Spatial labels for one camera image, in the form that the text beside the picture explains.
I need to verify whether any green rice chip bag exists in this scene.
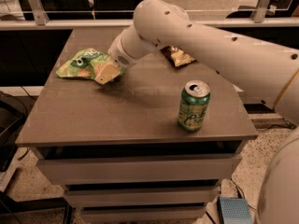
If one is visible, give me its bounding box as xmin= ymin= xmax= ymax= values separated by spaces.
xmin=56 ymin=48 xmax=124 ymax=82

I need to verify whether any brown chip bag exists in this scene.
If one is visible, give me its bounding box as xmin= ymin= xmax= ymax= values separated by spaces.
xmin=161 ymin=46 xmax=194 ymax=67

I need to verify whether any green soda can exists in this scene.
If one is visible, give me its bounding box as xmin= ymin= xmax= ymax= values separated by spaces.
xmin=178 ymin=80 xmax=210 ymax=132

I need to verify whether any grey drawer cabinet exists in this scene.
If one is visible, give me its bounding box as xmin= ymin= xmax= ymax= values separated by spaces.
xmin=15 ymin=26 xmax=259 ymax=224

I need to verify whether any metal window railing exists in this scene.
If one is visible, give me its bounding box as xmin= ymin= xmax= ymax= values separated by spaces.
xmin=0 ymin=0 xmax=298 ymax=24

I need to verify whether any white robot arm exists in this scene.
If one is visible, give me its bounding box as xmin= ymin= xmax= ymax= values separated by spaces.
xmin=108 ymin=0 xmax=299 ymax=224

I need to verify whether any blue perforated box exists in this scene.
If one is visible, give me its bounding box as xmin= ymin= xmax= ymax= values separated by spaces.
xmin=218 ymin=197 xmax=253 ymax=224

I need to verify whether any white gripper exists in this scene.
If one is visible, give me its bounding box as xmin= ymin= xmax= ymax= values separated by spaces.
xmin=94 ymin=35 xmax=136 ymax=85

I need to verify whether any black cable on floor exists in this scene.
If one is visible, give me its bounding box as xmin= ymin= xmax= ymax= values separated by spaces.
xmin=229 ymin=177 xmax=258 ymax=213

